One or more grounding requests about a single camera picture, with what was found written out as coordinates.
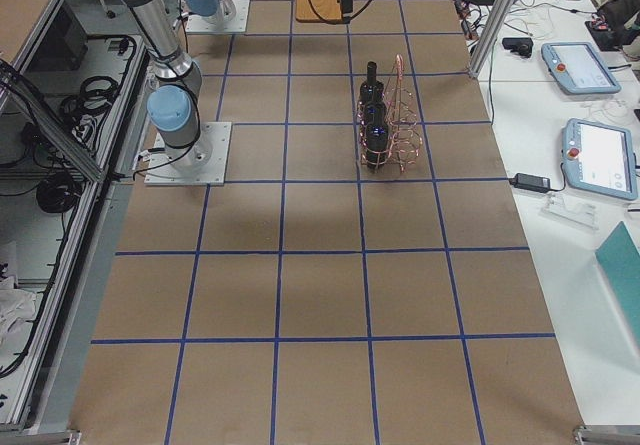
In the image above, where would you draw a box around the near teach pendant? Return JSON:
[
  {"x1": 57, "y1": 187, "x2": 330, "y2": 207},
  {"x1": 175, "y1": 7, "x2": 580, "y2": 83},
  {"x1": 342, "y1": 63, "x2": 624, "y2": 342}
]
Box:
[{"x1": 562, "y1": 118, "x2": 639, "y2": 200}]

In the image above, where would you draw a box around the white crumpled cloth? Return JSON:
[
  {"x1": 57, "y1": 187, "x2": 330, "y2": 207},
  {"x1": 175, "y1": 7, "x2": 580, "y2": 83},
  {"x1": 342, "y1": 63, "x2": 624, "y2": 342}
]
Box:
[{"x1": 1, "y1": 276, "x2": 36, "y2": 341}]

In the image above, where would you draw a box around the copper wire bottle basket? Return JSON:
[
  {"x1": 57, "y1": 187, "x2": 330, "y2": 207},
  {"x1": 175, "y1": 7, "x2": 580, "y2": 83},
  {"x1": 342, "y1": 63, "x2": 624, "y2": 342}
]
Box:
[{"x1": 356, "y1": 54, "x2": 423, "y2": 172}]

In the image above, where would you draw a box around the wooden tray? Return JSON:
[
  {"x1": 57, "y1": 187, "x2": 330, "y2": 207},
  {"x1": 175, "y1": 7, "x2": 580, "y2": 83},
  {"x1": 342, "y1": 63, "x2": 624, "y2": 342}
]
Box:
[{"x1": 295, "y1": 0, "x2": 342, "y2": 24}]

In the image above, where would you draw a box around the black power adapter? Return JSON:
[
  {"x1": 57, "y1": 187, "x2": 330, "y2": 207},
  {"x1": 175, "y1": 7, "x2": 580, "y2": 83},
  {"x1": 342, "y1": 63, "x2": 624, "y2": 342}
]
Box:
[{"x1": 509, "y1": 173, "x2": 551, "y2": 194}]

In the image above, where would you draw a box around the aluminium frame post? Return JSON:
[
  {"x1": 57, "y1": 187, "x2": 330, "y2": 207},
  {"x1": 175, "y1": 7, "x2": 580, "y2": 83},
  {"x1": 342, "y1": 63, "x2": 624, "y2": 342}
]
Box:
[{"x1": 468, "y1": 0, "x2": 514, "y2": 78}]

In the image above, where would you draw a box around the teach pendant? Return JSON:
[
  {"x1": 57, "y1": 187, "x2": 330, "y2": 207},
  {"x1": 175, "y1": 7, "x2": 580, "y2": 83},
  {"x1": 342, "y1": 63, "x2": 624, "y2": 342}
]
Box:
[
  {"x1": 562, "y1": 118, "x2": 639, "y2": 200},
  {"x1": 541, "y1": 42, "x2": 621, "y2": 95}
]

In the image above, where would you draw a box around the black webcam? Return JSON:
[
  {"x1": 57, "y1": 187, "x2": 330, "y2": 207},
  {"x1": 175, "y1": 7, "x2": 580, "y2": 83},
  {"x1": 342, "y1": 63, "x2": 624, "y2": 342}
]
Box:
[{"x1": 501, "y1": 37, "x2": 533, "y2": 59}]

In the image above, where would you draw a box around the clear acrylic stand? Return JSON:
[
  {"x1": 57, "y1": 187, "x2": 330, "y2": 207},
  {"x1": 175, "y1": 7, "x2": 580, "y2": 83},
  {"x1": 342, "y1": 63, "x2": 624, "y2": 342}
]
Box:
[{"x1": 540, "y1": 192, "x2": 599, "y2": 231}]

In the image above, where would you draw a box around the far teach pendant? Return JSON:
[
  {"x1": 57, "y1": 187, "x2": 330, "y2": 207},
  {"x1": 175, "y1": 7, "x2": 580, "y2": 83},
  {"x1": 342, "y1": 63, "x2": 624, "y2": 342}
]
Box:
[{"x1": 541, "y1": 42, "x2": 621, "y2": 95}]

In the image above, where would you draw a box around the dark wine bottle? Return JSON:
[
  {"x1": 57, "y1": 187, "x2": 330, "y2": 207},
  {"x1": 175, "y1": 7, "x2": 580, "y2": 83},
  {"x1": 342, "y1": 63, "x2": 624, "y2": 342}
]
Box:
[
  {"x1": 363, "y1": 101, "x2": 386, "y2": 134},
  {"x1": 365, "y1": 124, "x2": 389, "y2": 169},
  {"x1": 359, "y1": 61, "x2": 384, "y2": 105}
]

